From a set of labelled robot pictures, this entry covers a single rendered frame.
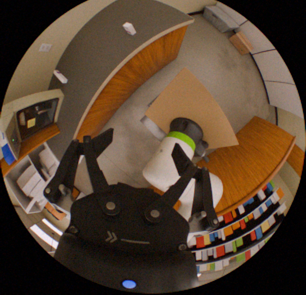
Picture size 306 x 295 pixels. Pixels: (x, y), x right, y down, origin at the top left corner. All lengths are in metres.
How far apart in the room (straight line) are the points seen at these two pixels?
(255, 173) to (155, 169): 1.42
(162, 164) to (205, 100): 0.22
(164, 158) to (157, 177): 0.06
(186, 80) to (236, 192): 1.36
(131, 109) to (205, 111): 1.32
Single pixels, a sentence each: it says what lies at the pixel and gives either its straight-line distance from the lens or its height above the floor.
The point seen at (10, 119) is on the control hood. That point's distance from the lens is 0.75.
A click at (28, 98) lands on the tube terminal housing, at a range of 0.85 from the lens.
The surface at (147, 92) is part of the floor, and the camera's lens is 1.44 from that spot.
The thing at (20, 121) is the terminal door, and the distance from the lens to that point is 0.84.
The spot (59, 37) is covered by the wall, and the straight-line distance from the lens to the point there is 1.10.
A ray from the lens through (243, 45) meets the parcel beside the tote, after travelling 2.26.
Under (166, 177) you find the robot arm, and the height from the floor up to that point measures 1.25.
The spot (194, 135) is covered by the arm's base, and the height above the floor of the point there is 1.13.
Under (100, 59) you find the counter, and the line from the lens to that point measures 0.66.
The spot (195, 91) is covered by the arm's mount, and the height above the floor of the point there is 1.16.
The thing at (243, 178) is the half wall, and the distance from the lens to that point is 1.50.
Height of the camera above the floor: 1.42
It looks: 63 degrees down
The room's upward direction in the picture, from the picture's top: 165 degrees counter-clockwise
